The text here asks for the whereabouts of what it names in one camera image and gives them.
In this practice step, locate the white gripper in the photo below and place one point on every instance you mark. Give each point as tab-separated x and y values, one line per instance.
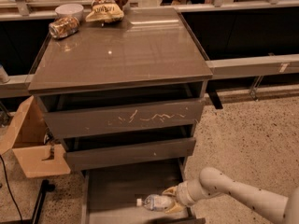
182	195

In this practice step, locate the clear plastic water bottle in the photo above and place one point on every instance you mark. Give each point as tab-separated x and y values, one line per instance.
156	203

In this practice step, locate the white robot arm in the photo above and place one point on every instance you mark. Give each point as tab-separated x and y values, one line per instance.
212	183

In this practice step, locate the grey bottom drawer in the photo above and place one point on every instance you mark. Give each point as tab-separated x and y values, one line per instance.
110	194

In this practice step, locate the grey drawer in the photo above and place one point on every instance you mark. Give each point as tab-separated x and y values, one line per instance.
117	111
106	150
110	194

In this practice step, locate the grey middle drawer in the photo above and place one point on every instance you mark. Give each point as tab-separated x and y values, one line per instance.
106	150

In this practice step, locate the grey drawer cabinet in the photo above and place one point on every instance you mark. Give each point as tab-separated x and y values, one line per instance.
149	47

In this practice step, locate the grey top drawer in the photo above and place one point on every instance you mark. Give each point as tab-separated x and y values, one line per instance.
117	111

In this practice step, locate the black stand leg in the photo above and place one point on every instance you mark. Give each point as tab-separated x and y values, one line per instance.
45	187

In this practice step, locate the open cardboard box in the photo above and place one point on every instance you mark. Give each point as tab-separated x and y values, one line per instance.
25	137

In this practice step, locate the metal railing beam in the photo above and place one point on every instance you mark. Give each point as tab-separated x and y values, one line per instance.
254	66

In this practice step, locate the yellow chip bag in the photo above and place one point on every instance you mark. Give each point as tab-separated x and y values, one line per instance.
106	13

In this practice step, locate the lying metal can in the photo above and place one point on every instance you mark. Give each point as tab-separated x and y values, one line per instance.
63	27

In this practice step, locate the white bowl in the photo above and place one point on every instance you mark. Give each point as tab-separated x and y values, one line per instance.
74	10

